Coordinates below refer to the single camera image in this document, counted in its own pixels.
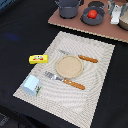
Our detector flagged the white toy fish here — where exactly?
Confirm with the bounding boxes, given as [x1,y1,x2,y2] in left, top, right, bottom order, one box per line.
[111,5,121,24]

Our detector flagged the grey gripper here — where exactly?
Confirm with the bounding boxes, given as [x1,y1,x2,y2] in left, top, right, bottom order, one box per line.
[108,0,128,15]

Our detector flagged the round wooden plate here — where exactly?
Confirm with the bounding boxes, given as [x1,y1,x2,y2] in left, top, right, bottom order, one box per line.
[56,55,83,79]

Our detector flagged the wooden toy stove board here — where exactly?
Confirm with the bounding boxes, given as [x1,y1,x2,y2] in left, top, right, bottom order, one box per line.
[48,0,128,43]

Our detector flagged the light blue milk carton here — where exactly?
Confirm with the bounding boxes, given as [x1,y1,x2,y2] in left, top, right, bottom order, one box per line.
[21,75,42,96]

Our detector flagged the woven beige placemat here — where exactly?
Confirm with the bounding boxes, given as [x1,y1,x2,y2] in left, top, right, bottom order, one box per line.
[14,31,114,128]

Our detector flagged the wooden handled toy knife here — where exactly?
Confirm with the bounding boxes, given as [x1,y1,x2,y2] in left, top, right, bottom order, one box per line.
[58,49,98,63]

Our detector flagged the grey cooking pot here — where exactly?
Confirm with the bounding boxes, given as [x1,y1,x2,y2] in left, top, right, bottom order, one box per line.
[56,0,81,19]

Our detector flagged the cream sink bowl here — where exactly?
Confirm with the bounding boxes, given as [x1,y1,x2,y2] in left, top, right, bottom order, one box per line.
[119,13,128,31]

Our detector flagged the wooden handled toy fork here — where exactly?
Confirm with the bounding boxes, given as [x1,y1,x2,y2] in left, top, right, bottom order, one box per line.
[45,71,85,90]

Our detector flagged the grey frying pan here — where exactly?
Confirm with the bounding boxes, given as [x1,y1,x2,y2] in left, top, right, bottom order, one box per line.
[81,1,107,26]

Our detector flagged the red toy tomato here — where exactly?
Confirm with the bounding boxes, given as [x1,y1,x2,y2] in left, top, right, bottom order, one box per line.
[87,10,97,19]

